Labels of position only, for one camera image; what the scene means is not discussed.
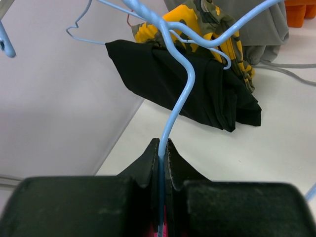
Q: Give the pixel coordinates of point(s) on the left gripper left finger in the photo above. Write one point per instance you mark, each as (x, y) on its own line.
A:
(124, 205)

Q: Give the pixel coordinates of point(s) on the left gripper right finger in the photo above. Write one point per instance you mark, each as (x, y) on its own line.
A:
(198, 207)

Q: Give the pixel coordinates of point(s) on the light blue wire hanger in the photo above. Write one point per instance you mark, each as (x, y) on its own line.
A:
(192, 85)

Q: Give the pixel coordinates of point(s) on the camouflage trousers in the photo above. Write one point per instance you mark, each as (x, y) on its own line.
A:
(209, 22)

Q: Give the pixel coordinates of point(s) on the pink hanger with camouflage trousers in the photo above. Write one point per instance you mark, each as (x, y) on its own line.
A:
(127, 20)

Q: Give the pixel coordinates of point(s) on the orange trousers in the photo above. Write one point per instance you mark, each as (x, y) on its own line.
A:
(299, 10)

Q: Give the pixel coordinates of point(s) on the grey trousers with drawstrings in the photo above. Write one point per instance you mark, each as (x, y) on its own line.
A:
(262, 38)

